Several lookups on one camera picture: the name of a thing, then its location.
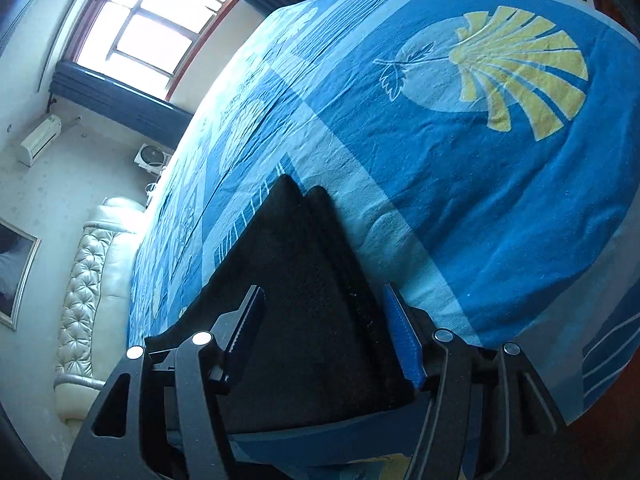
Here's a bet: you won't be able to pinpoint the white tufted headboard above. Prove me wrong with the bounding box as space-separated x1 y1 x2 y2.
53 197 151 424

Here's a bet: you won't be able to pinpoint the blue printed blanket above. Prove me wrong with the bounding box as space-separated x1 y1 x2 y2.
127 0 640 480

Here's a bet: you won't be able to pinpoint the black pants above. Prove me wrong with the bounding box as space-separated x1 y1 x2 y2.
145 175 416 436

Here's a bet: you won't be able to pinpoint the white wall air conditioner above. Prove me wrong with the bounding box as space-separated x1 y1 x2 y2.
19 114 64 167

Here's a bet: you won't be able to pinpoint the white fan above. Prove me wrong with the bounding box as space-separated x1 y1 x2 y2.
133 143 169 174

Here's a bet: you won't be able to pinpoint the window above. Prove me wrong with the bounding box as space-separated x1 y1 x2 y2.
75 0 241 101

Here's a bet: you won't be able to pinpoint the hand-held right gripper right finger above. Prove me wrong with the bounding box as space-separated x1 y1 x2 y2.
382 284 576 480

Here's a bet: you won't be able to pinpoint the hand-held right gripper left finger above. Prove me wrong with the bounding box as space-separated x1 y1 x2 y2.
62 285 266 480

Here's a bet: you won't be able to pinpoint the framed wall picture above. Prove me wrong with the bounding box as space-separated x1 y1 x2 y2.
0 217 42 331

